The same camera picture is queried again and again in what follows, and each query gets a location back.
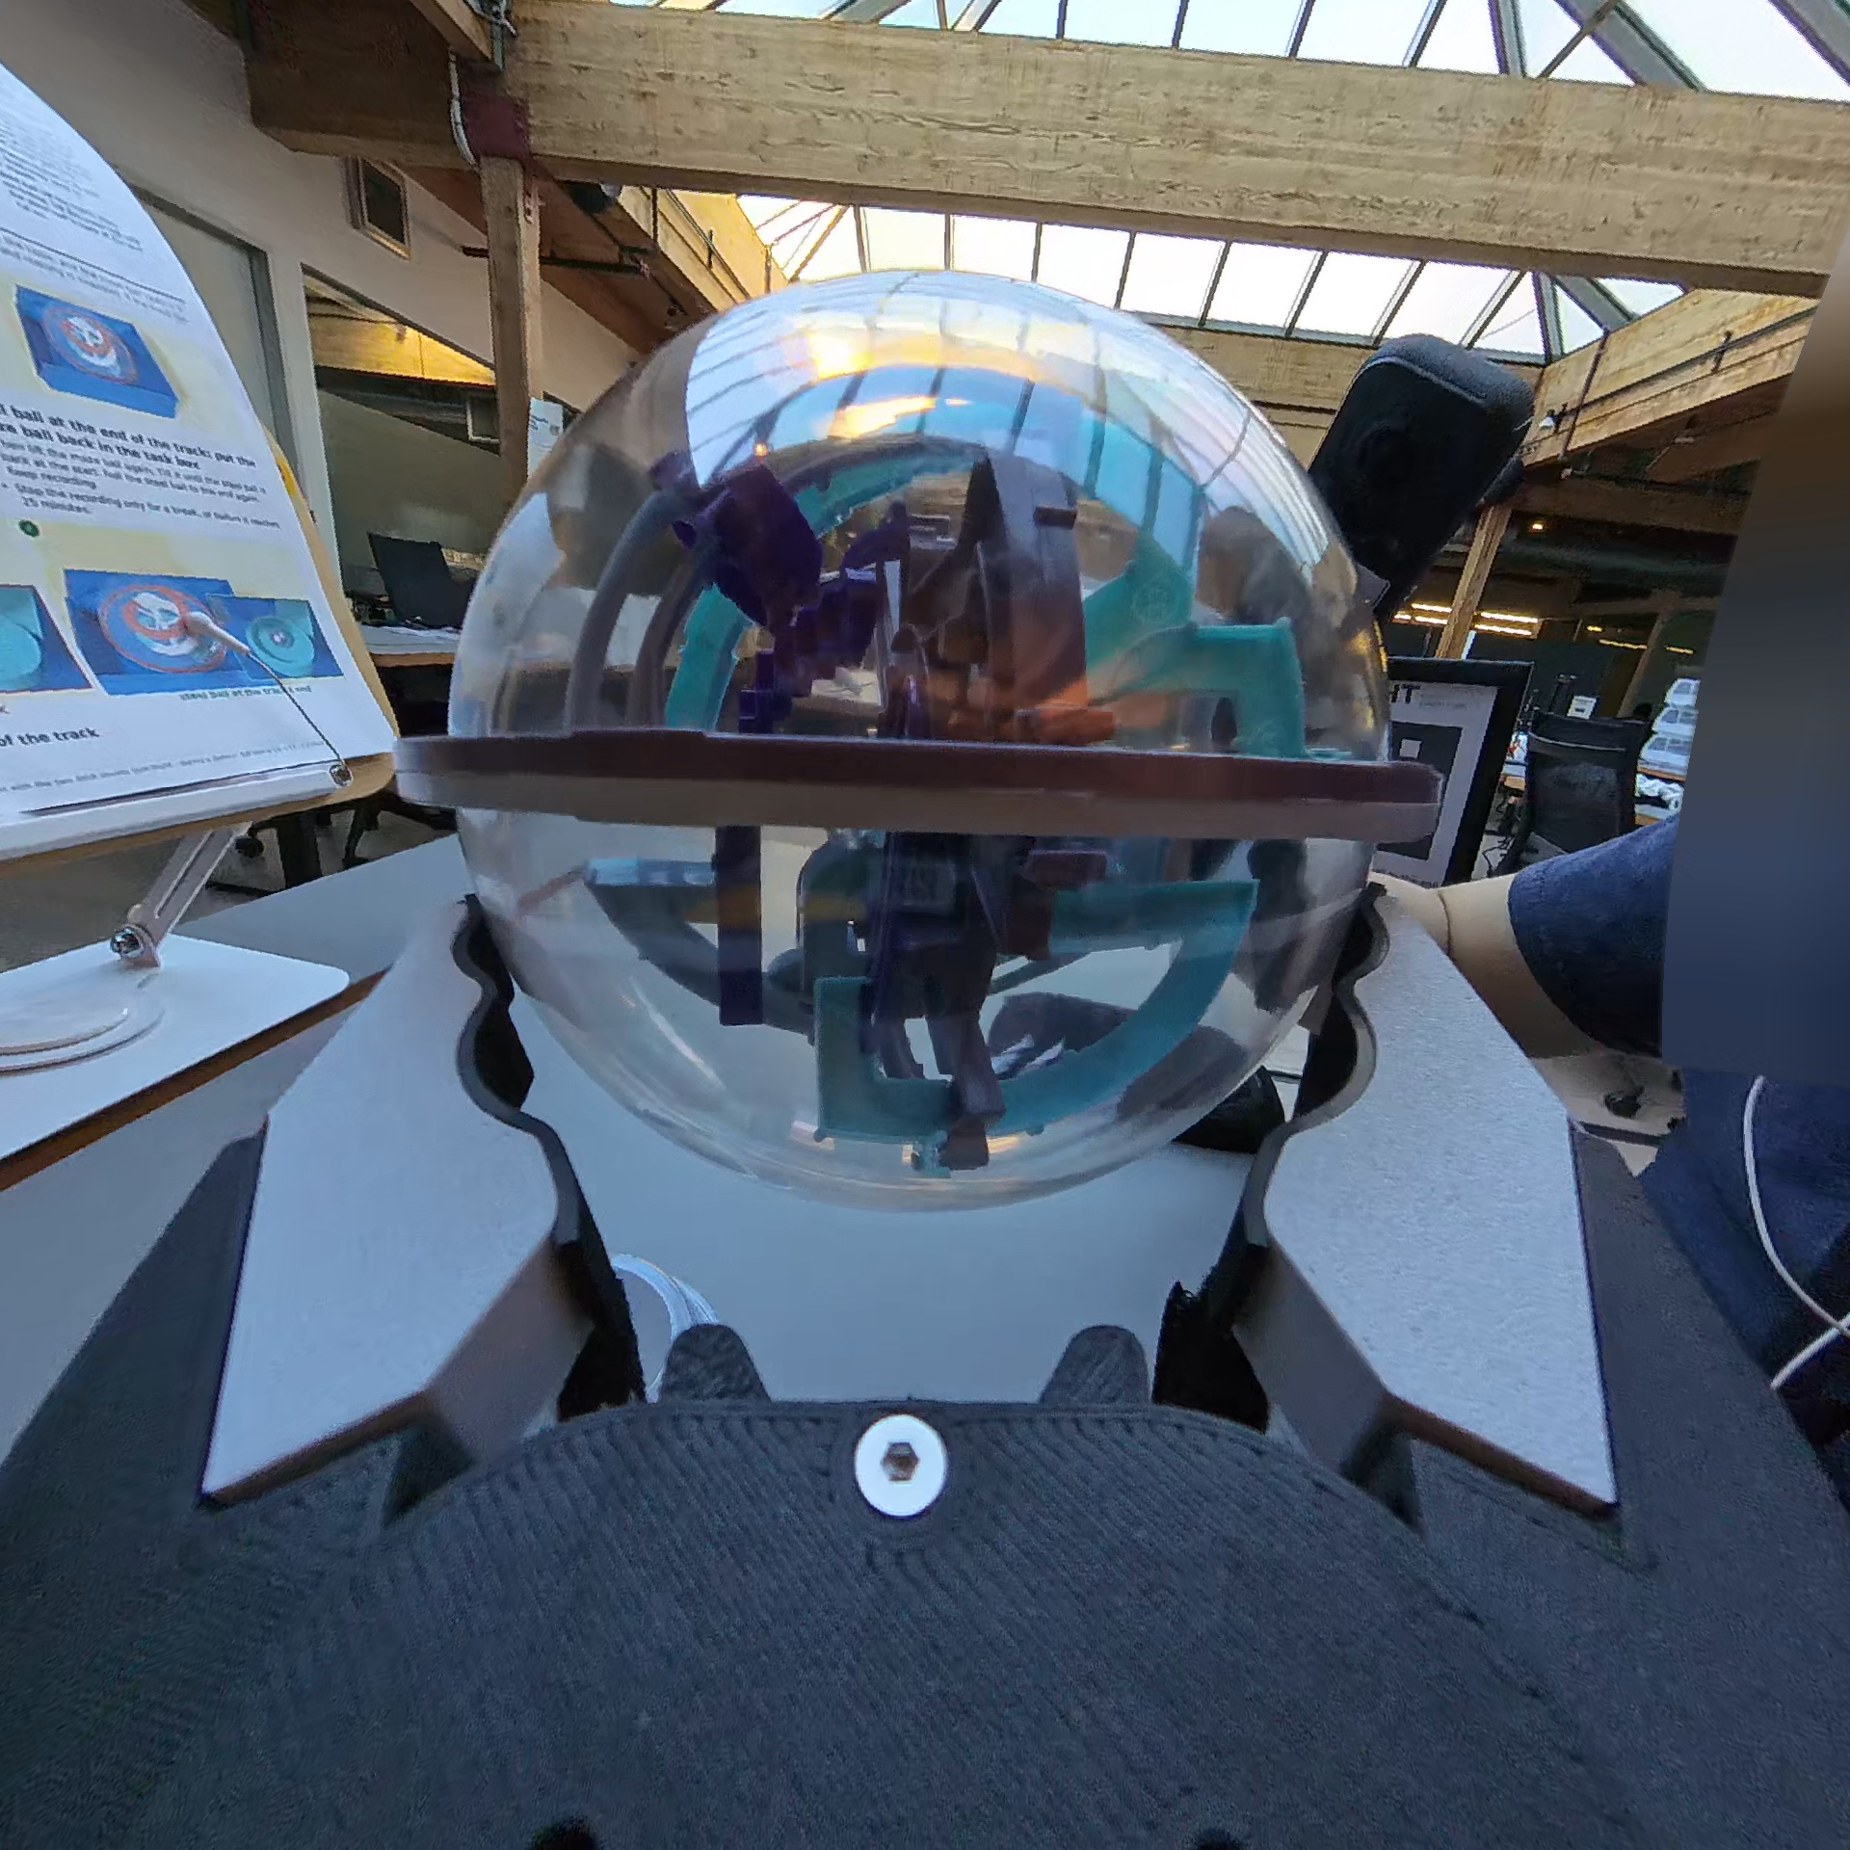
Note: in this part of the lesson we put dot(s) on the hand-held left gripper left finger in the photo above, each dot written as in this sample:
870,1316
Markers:
377,1228

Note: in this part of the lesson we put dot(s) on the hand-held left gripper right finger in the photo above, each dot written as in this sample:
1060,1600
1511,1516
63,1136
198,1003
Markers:
1430,1228

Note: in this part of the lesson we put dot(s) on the clear plastic ball stand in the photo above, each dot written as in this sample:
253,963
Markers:
666,1300

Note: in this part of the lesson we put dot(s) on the clear plastic maze ball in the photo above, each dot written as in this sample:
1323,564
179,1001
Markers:
897,721

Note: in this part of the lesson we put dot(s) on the person's right forearm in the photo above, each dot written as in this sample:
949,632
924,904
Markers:
1462,953

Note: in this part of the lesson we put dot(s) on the white document stand with sheet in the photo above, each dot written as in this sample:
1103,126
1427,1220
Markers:
217,998

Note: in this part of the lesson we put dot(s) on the person's blue clothing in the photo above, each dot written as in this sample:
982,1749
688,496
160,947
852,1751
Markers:
1733,1228

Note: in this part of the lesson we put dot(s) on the black framed tag board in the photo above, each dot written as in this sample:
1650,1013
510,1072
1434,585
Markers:
1476,765

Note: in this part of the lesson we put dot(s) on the black office chair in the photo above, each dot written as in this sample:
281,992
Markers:
1584,793

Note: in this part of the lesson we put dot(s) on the printed instruction sheet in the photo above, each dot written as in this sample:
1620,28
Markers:
131,433

